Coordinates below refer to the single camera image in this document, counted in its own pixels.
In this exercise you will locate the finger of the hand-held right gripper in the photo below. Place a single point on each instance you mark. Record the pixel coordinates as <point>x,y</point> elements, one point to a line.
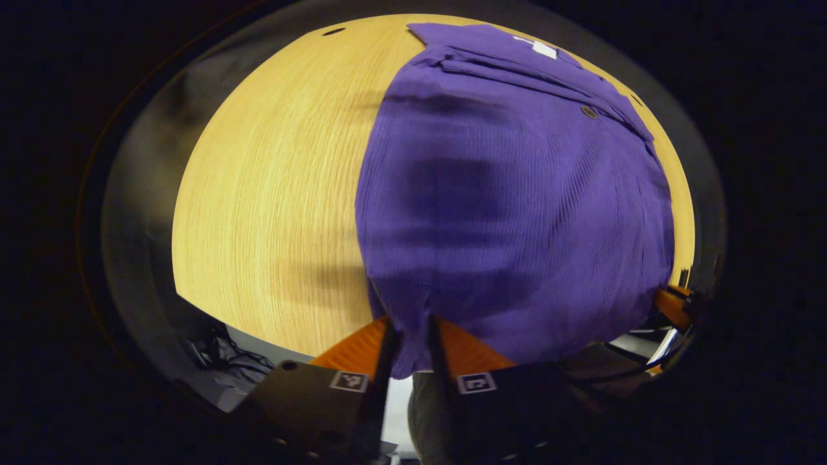
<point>672,309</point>

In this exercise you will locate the purple jacket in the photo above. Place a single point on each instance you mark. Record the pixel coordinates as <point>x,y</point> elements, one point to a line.
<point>517,194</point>

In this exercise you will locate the person's grey trousers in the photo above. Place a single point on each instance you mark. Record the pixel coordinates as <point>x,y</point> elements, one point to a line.
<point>426,420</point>

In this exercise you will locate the chrome metal frame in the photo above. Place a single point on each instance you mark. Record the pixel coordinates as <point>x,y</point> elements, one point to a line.
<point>659,345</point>

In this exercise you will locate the white paper garment tag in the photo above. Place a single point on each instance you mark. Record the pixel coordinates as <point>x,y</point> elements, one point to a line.
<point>536,48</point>

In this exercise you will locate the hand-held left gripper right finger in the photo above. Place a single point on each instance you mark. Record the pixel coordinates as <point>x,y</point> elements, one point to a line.
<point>441,374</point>

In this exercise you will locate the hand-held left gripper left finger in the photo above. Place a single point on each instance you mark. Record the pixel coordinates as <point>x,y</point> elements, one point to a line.
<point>381,387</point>

